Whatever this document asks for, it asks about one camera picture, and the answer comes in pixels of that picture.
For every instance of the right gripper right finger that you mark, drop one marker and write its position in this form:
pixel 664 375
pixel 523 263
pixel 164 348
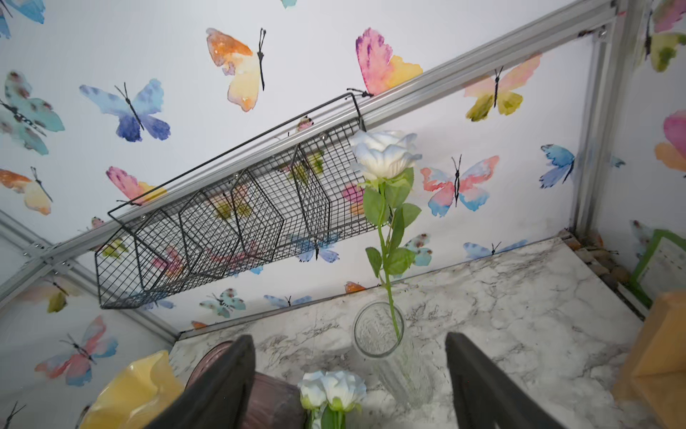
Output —
pixel 484 396

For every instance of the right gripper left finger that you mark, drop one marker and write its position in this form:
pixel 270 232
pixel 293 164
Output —
pixel 219 397

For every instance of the purple glass vase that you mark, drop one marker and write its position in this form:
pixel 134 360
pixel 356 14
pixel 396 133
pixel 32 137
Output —
pixel 274 404

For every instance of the yellow ruffled vase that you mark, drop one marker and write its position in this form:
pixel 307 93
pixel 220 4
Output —
pixel 136 396

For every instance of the white roses bunch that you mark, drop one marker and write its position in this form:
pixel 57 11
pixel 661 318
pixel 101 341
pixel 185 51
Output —
pixel 328 397

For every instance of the clear glass vase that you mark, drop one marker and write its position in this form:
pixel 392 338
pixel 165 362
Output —
pixel 381 337

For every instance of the black wire wall basket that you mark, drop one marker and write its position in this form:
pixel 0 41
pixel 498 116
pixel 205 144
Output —
pixel 295 201

